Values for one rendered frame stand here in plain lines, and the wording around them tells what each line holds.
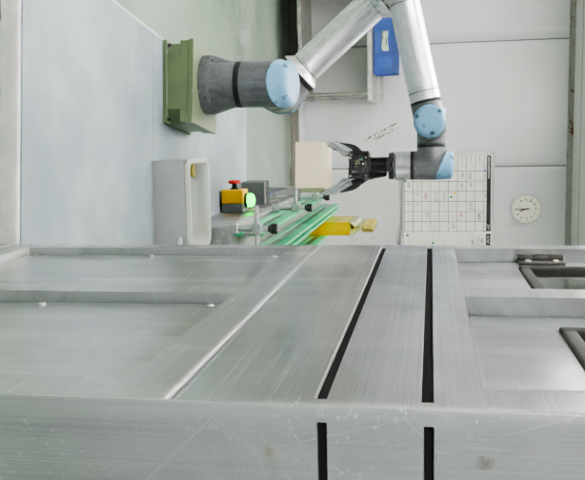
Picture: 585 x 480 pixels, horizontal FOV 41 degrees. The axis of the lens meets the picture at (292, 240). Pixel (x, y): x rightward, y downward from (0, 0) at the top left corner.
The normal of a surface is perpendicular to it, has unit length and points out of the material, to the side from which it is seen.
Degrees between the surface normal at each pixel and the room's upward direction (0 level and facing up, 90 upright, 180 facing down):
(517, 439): 90
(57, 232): 0
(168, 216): 90
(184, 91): 90
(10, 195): 90
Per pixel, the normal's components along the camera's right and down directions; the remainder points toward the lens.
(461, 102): -0.17, 0.13
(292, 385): -0.02, -0.99
